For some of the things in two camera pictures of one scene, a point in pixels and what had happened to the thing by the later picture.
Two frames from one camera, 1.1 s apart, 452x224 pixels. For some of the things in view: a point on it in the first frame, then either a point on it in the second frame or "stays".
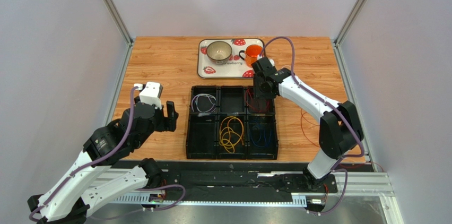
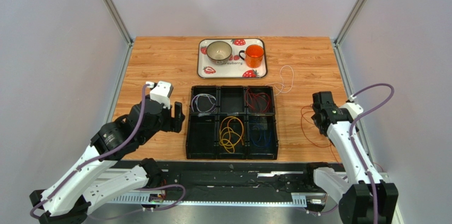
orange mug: [252, 52] stays
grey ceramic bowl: [219, 51] stays
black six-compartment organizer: [226, 122] stays
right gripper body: [263, 91] to [322, 98]
